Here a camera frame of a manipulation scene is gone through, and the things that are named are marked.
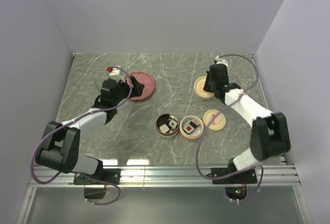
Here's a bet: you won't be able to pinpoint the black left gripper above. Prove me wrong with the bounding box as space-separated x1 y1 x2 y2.
112 75 144 106

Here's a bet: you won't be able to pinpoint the pink dotted plate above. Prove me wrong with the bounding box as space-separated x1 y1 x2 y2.
129 71 155 101

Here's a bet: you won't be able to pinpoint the pale sushi roll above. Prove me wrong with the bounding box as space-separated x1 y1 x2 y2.
159 124 170 133

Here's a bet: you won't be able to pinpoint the orange sushi roll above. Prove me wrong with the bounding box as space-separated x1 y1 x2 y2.
189 120 200 128

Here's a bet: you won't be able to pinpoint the red sushi roll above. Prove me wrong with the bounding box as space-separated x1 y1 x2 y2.
183 124 194 135

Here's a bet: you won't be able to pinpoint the metal serving tongs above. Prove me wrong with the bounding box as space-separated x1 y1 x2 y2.
93 81 101 92

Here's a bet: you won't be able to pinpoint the black spiky sea cucumber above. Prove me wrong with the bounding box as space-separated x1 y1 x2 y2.
157 116 169 125

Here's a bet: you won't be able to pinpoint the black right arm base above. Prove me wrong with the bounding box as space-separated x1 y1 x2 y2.
206 158 261 204

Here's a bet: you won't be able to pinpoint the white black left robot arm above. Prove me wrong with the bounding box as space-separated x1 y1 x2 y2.
30 76 144 184

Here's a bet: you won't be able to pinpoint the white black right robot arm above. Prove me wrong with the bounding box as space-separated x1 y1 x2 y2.
203 63 291 183

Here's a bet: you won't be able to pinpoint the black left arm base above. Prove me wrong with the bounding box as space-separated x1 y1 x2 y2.
73 168 121 205

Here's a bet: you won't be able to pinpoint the metal lunch box tier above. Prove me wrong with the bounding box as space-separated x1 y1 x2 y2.
155 114 179 139

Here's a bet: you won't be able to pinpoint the beige lunch box tier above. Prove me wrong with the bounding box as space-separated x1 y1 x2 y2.
179 116 204 141

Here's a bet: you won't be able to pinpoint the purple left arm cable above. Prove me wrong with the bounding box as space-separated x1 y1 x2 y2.
30 66 134 206

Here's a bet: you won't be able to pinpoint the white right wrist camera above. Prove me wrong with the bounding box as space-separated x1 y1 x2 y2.
214 56 228 67

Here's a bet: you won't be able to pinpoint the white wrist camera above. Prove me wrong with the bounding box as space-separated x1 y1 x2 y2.
106 66 125 83
214 56 228 67

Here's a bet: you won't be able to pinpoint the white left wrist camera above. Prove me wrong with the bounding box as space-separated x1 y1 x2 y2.
106 66 125 83

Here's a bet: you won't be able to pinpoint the aluminium front rail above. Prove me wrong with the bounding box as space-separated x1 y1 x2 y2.
18 165 304 223

